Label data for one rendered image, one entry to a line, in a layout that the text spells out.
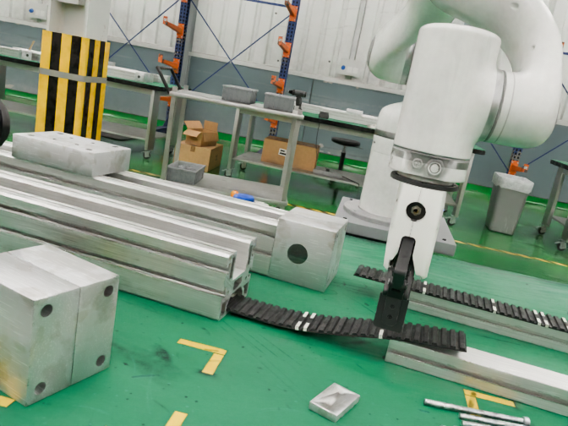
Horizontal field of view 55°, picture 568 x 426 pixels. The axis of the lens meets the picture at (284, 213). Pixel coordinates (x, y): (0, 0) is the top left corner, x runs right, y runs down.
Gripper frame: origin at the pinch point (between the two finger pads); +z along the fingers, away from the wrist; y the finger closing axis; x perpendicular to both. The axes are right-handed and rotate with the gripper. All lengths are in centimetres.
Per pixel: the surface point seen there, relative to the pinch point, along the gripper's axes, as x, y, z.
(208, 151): 225, 463, 62
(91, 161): 52, 14, -5
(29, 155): 64, 14, -3
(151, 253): 29.3, -4.9, 0.1
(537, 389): -17.0, -2.0, 4.0
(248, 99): 130, 296, -6
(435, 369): -6.3, -1.9, 5.3
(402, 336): -1.9, -1.6, 2.7
